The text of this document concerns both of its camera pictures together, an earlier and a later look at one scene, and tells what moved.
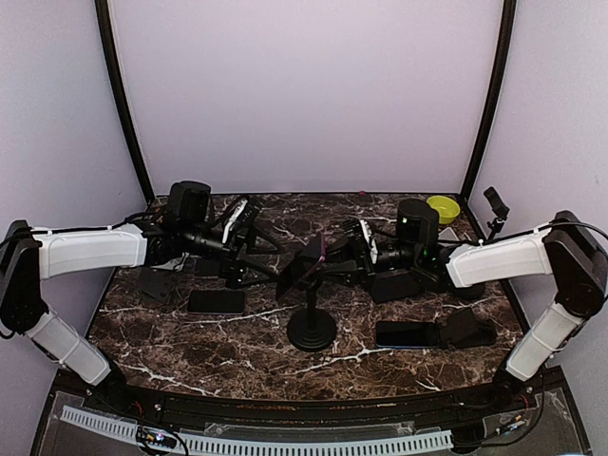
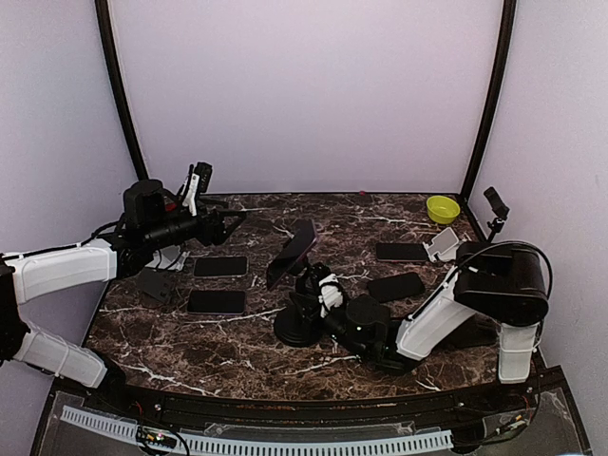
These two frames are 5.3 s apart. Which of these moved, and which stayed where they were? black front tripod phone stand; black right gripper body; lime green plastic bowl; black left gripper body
Moved: black left gripper body; black right gripper body
Stayed: black front tripod phone stand; lime green plastic bowl
